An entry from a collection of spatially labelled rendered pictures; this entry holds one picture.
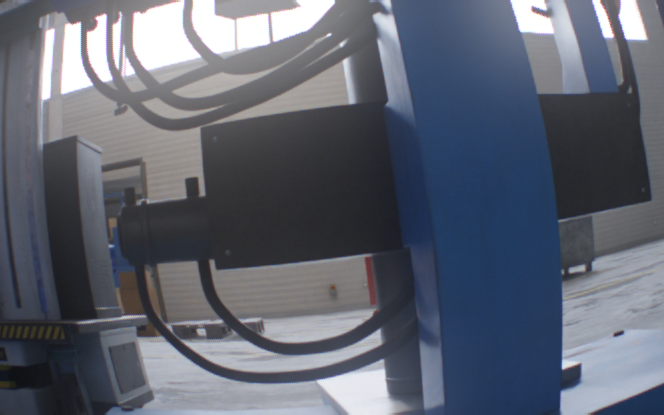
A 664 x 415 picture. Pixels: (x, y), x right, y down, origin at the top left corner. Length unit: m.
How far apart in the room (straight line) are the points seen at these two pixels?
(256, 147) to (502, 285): 0.42
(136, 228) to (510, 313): 0.65
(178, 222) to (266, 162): 0.22
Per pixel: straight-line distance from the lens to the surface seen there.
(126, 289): 9.06
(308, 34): 1.35
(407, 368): 1.65
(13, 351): 2.12
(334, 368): 1.44
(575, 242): 9.76
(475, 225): 1.19
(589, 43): 1.56
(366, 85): 1.68
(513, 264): 1.20
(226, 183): 1.40
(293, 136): 1.41
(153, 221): 1.56
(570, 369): 1.50
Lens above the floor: 0.37
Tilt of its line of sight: 5 degrees up
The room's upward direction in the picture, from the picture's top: 8 degrees counter-clockwise
